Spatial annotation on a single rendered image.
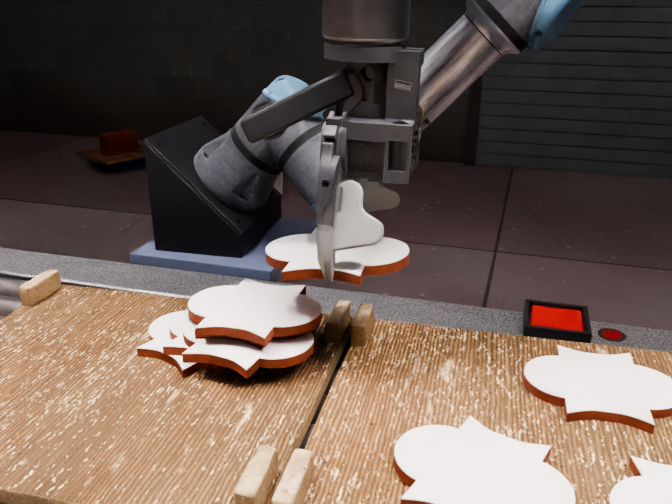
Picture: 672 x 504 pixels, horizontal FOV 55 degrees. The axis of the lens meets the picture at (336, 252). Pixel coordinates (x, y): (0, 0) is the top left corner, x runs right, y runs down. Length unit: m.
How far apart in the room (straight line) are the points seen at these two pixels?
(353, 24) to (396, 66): 0.05
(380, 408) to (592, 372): 0.22
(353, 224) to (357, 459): 0.20
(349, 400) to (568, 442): 0.20
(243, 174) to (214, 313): 0.49
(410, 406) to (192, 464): 0.21
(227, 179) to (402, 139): 0.61
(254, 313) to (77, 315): 0.26
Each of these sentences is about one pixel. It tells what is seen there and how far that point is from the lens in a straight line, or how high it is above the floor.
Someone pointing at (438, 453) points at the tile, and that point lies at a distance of 0.56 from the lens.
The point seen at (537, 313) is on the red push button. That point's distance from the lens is 0.84.
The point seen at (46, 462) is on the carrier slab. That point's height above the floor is 0.94.
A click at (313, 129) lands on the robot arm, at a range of 1.07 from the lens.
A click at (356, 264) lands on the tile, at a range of 0.60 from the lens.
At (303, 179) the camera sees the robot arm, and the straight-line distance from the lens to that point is 1.07.
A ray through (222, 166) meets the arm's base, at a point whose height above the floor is 1.02.
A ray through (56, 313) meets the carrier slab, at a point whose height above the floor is 0.94.
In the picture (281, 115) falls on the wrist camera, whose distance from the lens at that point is 0.60.
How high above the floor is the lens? 1.30
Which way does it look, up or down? 22 degrees down
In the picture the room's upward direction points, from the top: straight up
